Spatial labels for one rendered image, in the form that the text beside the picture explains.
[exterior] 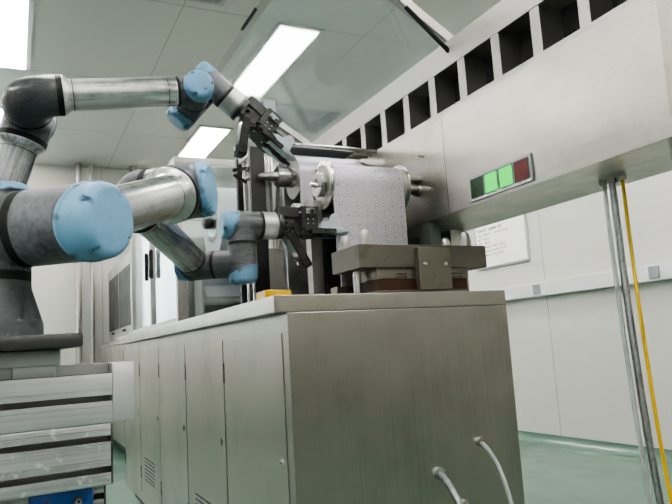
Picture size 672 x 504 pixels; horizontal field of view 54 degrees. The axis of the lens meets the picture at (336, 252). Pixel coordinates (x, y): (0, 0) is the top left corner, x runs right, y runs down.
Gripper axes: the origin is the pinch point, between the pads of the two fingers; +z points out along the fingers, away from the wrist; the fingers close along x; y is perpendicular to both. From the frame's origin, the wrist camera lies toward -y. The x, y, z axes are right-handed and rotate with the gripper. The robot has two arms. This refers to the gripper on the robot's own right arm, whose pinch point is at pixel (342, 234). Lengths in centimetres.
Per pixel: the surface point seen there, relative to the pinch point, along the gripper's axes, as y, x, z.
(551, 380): -64, 207, 263
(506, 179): 8.6, -36.1, 30.0
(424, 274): -14.1, -21.8, 12.1
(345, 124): 54, 54, 31
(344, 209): 7.4, -0.2, 1.0
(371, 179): 16.8, -0.1, 10.6
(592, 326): -28, 163, 264
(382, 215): 6.0, -0.1, 13.4
